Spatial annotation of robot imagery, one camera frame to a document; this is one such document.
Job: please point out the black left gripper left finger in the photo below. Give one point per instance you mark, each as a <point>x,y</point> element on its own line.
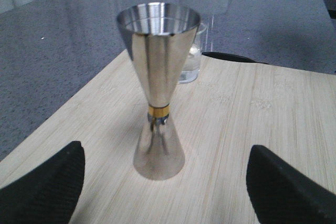
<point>50,192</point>

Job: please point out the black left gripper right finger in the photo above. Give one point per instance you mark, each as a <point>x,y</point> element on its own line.
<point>280,193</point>

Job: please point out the glass beaker with liquid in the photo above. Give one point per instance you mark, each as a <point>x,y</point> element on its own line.
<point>191,67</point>

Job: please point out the steel double jigger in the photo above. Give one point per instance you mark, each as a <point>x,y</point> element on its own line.
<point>158,37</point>

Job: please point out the wooden cutting board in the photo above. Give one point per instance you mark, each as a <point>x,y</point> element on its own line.
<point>230,107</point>

